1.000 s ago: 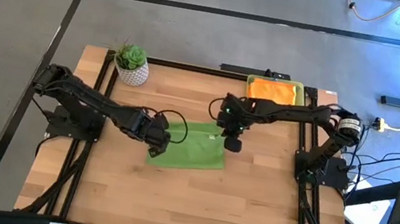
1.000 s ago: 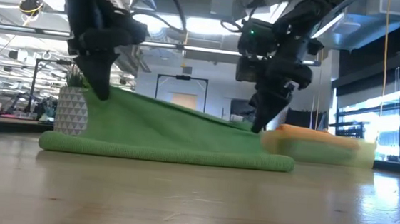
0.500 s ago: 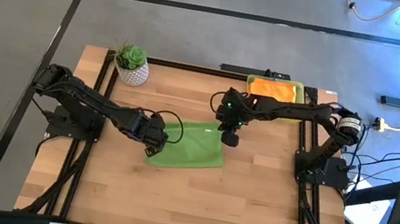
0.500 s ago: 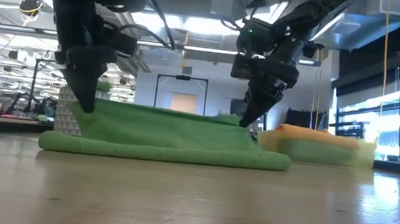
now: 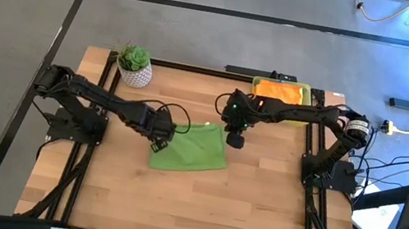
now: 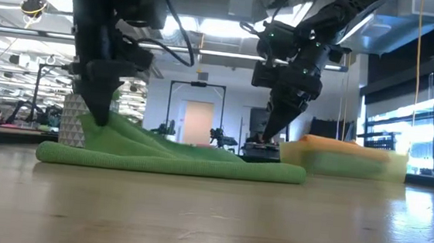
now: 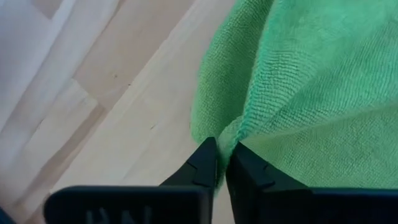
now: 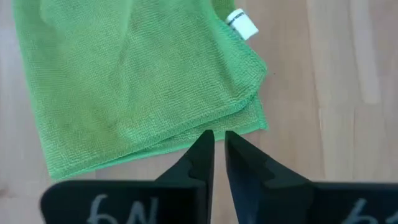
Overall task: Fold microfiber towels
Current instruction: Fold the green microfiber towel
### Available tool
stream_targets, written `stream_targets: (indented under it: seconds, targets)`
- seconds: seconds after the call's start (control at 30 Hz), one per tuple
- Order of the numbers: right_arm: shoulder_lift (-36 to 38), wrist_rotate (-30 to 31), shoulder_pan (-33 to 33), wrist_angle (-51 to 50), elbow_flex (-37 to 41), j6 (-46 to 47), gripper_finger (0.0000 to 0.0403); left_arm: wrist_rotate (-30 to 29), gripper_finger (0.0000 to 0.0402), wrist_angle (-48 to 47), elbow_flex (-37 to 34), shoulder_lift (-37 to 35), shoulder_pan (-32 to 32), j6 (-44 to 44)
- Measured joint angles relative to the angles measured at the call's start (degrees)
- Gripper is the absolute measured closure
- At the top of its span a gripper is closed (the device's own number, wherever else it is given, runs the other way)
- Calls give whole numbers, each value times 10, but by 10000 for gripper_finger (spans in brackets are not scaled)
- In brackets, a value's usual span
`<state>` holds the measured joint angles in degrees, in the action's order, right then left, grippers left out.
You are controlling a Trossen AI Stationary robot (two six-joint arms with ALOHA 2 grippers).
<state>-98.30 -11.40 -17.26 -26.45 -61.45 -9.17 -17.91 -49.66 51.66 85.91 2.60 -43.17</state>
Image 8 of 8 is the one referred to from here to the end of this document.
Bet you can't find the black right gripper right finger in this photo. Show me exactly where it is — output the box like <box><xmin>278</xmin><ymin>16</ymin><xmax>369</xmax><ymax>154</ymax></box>
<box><xmin>224</xmin><ymin>130</ymin><xmax>398</xmax><ymax>224</ymax></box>

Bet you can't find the green microfiber towel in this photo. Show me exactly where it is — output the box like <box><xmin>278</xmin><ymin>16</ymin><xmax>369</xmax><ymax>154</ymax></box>
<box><xmin>12</xmin><ymin>0</ymin><xmax>269</xmax><ymax>181</ymax></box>

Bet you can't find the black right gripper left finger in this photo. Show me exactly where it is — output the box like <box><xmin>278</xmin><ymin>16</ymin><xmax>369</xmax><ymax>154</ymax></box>
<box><xmin>39</xmin><ymin>129</ymin><xmax>216</xmax><ymax>224</ymax></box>

